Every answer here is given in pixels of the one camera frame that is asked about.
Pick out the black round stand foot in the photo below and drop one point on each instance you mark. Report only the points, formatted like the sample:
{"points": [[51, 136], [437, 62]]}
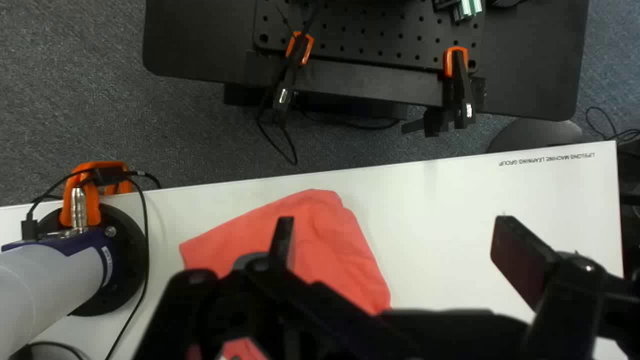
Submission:
{"points": [[533, 132]]}

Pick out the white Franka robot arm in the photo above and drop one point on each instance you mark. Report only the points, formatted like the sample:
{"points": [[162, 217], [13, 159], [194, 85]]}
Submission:
{"points": [[40, 286]]}

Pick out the orange clamp with silver bar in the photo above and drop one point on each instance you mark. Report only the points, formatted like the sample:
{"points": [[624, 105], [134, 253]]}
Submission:
{"points": [[93, 206]]}

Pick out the black round robot base plate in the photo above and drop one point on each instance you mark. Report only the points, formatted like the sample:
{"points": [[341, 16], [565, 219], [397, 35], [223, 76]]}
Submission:
{"points": [[131, 247]]}

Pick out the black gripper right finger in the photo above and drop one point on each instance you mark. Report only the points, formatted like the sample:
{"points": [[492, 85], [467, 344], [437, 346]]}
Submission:
{"points": [[526, 260]]}

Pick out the coral printed T-shirt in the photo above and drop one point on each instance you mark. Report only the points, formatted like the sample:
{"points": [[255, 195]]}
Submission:
{"points": [[320, 226]]}

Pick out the teal connector block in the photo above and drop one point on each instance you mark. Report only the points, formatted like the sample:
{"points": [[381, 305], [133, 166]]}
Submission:
{"points": [[471, 8]]}

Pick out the black perforated breadboard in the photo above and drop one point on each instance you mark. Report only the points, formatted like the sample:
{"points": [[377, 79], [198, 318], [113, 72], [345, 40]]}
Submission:
{"points": [[372, 32]]}

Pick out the orange black spring clamp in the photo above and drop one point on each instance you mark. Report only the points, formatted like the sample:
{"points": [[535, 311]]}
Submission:
{"points": [[454, 50], [291, 45]]}

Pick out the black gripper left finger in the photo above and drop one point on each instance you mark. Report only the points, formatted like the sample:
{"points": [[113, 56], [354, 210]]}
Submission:
{"points": [[280, 240]]}

